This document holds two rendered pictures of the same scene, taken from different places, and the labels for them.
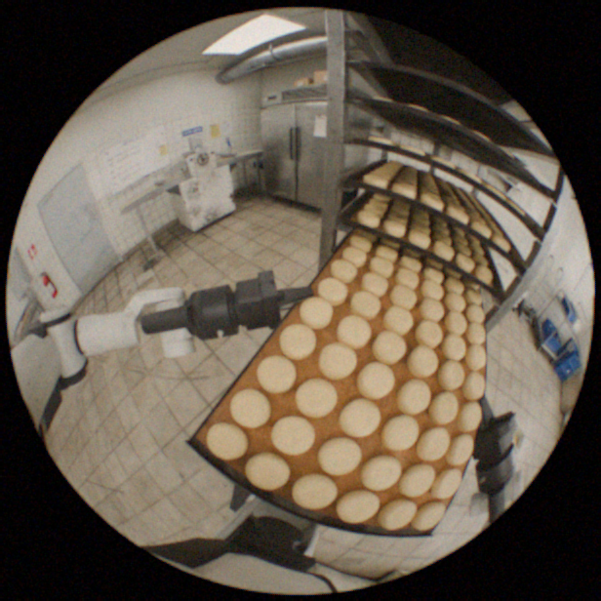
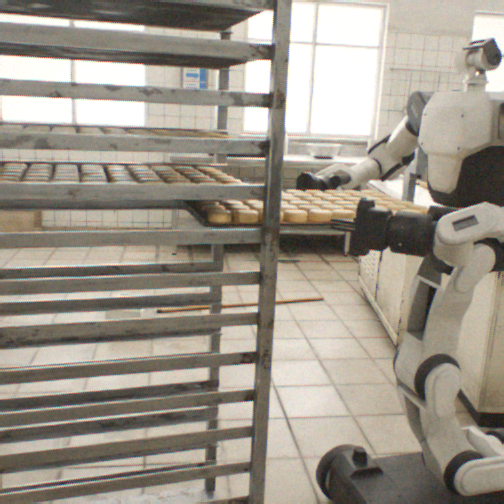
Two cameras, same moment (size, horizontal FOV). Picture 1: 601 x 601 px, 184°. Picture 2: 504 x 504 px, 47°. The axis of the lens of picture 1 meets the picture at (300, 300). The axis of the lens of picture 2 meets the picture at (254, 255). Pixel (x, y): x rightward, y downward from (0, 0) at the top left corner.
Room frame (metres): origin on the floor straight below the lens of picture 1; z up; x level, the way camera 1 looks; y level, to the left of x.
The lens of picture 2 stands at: (1.28, 0.69, 1.30)
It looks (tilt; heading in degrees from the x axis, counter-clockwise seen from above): 14 degrees down; 222
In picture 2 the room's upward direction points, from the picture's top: 3 degrees clockwise
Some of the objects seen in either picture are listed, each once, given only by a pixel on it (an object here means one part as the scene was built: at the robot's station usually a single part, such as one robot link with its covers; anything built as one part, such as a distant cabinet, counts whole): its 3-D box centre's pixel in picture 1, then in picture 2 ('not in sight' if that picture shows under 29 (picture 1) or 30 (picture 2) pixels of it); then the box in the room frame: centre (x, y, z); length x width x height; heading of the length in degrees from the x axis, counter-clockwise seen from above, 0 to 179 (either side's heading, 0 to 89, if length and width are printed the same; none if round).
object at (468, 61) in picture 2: not in sight; (476, 64); (-0.26, 0.05, 1.44); 0.10 x 0.07 x 0.09; 59
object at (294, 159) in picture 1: (313, 146); not in sight; (3.22, -0.19, 1.03); 1.40 x 0.90 x 2.05; 51
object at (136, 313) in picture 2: (513, 440); (130, 314); (-0.70, -2.04, 0.08); 0.30 x 0.22 x 0.16; 37
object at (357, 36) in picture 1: (385, 72); not in sight; (0.63, -0.24, 1.59); 0.64 x 0.03 x 0.03; 149
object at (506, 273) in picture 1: (495, 265); not in sight; (1.39, -2.64, 0.38); 0.64 x 0.54 x 0.77; 138
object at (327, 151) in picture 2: not in sight; (323, 151); (-3.34, -2.61, 0.94); 0.33 x 0.33 x 0.12
